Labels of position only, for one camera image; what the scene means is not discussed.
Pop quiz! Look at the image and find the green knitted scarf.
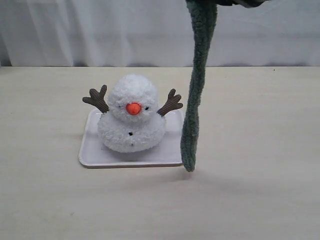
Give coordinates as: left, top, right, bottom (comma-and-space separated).
180, 0, 265, 173

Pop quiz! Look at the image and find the white plush snowman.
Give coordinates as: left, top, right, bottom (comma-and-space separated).
82, 73, 183, 153

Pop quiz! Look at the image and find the white rectangular tray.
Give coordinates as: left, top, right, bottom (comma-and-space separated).
78, 109, 184, 169

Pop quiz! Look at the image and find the white backdrop curtain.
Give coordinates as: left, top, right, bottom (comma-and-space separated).
0, 0, 320, 67

